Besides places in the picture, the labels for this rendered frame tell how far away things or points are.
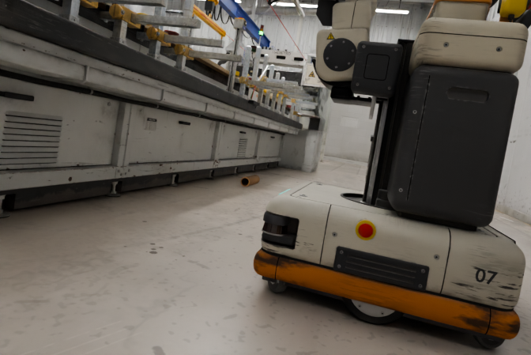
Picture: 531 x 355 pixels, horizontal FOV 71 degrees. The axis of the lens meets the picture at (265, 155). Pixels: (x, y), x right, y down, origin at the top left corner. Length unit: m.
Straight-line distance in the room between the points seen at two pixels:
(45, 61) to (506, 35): 1.30
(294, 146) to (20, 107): 4.60
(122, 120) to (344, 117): 10.29
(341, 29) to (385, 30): 11.23
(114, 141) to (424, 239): 1.54
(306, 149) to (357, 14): 4.46
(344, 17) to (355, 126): 10.69
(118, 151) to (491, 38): 1.65
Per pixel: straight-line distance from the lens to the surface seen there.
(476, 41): 1.09
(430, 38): 1.08
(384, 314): 1.08
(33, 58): 1.35
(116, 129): 2.04
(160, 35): 1.83
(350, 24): 1.25
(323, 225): 1.01
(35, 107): 1.68
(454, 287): 1.06
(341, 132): 11.91
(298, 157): 5.76
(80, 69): 1.49
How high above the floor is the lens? 0.44
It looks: 3 degrees down
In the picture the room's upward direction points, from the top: 9 degrees clockwise
